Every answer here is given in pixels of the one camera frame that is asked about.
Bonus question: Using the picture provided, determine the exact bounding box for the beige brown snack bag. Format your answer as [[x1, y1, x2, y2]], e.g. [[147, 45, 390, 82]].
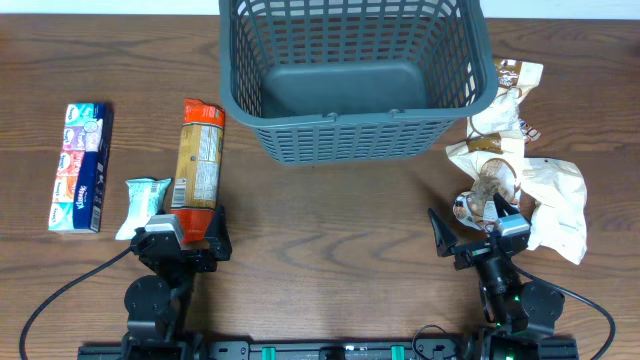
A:
[[446, 131, 525, 233]]

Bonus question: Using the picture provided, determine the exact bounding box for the Kleenex tissue multipack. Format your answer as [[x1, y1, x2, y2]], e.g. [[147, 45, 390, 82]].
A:
[[48, 103, 114, 233]]

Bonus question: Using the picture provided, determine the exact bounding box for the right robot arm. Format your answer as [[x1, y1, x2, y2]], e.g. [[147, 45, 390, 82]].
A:
[[428, 193, 565, 359]]

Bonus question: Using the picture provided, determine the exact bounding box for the orange biscuit packet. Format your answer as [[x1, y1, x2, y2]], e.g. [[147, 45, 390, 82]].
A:
[[170, 99, 225, 243]]

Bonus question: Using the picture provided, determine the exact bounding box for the brown topped Pantree bag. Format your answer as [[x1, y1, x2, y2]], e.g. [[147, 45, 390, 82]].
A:
[[467, 58, 544, 143]]

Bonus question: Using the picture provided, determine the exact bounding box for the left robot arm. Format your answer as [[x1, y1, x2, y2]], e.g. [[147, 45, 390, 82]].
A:
[[122, 206, 232, 359]]

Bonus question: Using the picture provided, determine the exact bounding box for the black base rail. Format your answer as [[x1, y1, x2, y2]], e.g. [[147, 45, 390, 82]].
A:
[[77, 337, 579, 360]]

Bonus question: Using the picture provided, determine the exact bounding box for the right black cable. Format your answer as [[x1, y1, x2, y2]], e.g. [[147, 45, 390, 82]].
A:
[[509, 262, 617, 360]]

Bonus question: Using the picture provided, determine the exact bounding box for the black cable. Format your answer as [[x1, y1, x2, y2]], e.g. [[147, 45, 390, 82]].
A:
[[18, 245, 135, 360], [509, 262, 617, 360]]

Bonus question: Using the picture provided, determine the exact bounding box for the small mint snack packet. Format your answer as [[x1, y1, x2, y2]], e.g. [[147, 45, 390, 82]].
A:
[[115, 178, 171, 241]]

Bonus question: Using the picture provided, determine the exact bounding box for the plain beige snack bag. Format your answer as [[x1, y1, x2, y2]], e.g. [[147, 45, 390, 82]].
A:
[[521, 158, 587, 265]]

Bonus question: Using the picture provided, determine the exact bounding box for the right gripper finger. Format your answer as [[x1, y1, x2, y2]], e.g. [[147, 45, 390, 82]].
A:
[[428, 208, 458, 257], [493, 192, 520, 218]]

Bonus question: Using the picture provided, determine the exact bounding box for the left black cable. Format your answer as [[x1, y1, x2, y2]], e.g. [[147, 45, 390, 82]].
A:
[[18, 245, 135, 360]]

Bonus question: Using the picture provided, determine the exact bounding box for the grey plastic basket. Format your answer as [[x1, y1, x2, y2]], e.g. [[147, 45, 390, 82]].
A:
[[219, 0, 498, 164]]

